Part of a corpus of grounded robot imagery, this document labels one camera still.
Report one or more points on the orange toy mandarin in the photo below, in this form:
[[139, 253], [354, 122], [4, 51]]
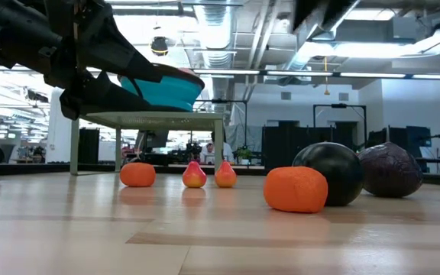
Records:
[[137, 175], [295, 189]]

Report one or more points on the person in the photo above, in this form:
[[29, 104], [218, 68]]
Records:
[[208, 153]]

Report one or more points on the blue collapsible bowl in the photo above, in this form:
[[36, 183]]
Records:
[[178, 93]]

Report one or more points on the black round ceiling lamp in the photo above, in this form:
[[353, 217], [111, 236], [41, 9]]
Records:
[[159, 45]]

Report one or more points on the black computer monitor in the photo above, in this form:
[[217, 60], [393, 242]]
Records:
[[157, 139]]

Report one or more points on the black partition panel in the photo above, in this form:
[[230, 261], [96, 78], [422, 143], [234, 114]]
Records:
[[277, 149]]

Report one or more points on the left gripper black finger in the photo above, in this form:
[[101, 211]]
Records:
[[128, 65], [109, 101]]

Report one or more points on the yellow hanging pendant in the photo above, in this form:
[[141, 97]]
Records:
[[326, 91]]

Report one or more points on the green potted plant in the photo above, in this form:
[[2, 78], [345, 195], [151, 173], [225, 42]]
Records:
[[244, 153]]

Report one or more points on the silver ventilation duct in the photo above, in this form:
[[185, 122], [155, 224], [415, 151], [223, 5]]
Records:
[[216, 34]]

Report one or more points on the black metal gantry frame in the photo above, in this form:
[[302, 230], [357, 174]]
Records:
[[338, 105]]

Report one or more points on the dark purple toy fruit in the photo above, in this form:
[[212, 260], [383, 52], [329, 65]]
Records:
[[392, 170]]

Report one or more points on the black cabinet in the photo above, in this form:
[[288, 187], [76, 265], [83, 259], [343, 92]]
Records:
[[88, 147]]

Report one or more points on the small red-yellow toy pear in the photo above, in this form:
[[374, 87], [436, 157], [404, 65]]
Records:
[[225, 176], [194, 176]]

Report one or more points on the pale green metal shelf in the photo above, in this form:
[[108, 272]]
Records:
[[166, 120]]

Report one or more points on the black-green toy melon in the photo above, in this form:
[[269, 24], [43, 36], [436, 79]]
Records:
[[338, 168]]

